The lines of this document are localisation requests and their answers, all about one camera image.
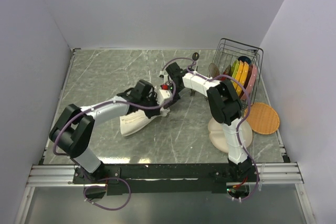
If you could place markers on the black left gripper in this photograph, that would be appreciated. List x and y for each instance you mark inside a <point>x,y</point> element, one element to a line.
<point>154,112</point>

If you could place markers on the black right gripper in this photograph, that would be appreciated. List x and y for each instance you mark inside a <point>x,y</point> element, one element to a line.
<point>175,98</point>

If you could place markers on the white cloth napkin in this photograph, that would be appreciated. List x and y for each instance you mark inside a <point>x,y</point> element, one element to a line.
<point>132,123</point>

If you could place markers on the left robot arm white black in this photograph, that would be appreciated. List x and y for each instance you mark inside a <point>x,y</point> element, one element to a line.
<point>72,132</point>

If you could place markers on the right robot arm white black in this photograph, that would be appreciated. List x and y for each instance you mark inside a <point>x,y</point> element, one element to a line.
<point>225,106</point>

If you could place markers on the black fork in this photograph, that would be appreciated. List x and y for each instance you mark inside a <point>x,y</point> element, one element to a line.
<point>192,92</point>

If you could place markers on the black spoon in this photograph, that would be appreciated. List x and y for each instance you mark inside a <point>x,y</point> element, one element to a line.
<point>195,57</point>

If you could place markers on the brown round plate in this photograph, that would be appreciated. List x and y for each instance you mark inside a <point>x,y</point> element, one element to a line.
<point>213,70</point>

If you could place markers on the green plate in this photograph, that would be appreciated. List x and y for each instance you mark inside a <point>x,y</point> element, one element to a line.
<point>234,68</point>

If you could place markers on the yellow plate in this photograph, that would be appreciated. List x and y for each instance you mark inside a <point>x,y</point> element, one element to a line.
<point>240,72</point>

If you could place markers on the beige round plate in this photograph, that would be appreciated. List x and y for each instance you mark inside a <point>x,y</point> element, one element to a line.
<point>218,134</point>

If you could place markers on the dark blue bowl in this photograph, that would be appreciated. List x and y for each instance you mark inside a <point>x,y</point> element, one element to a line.
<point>245,59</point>

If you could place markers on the orange plate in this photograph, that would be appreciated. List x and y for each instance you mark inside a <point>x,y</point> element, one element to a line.
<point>245,75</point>

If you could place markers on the pink plate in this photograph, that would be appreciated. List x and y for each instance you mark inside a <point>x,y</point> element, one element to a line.
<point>250,81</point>

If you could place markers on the orange woven round placemat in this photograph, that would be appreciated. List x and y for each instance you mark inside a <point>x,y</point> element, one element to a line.
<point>263,119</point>

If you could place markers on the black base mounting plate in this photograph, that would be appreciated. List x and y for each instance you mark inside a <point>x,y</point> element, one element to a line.
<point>120,179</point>

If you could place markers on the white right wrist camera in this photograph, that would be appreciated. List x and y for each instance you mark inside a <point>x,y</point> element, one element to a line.
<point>165,77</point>

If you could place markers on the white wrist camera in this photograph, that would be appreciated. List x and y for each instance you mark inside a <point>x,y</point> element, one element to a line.
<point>165,77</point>
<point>164,94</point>

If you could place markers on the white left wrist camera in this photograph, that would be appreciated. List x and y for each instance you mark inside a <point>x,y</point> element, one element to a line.
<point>164,94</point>

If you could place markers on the black wire dish rack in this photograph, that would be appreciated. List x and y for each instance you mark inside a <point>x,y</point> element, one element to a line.
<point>227,52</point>

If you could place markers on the aluminium frame rail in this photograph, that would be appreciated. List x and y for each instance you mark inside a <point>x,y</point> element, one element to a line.
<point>62,175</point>

